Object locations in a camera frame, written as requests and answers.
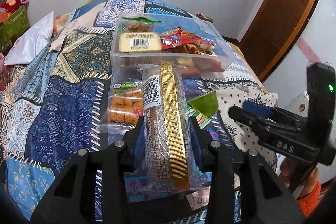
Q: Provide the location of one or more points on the long gold-striped cake packet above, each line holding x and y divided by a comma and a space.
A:
170, 121

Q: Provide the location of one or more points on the white cloth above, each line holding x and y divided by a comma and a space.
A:
31, 40

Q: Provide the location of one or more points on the orange plush toy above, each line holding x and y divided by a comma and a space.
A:
60, 24

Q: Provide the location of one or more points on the green storage box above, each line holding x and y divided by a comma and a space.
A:
14, 27

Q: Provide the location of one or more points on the clear plastic container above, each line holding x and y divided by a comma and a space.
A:
131, 64

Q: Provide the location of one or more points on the red plush toy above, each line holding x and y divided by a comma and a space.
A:
11, 2

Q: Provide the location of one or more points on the white plastic fixture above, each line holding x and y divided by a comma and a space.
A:
304, 102

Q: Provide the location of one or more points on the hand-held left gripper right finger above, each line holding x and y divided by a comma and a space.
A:
197, 158

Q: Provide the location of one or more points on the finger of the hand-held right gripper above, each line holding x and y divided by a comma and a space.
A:
245, 116
258, 108

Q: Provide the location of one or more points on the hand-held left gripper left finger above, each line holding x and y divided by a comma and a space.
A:
139, 155

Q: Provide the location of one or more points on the tan cake packet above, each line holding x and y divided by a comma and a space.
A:
139, 42

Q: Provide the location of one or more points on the orange sleeved right forearm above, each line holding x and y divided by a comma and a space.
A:
311, 200

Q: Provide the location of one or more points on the red snack packet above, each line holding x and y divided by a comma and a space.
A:
178, 37

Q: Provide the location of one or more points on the person's right hand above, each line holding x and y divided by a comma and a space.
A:
284, 171

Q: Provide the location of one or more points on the blue patchwork blanket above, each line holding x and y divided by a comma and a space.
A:
65, 95

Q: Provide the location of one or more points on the red white cracker packet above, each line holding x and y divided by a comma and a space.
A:
200, 47

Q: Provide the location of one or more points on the clear fried snack packet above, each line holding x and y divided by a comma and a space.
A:
139, 26
126, 106

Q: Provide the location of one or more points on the brown cardboard box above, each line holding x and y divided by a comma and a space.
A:
203, 16

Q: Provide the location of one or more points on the brown wooden door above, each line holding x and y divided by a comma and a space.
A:
283, 16

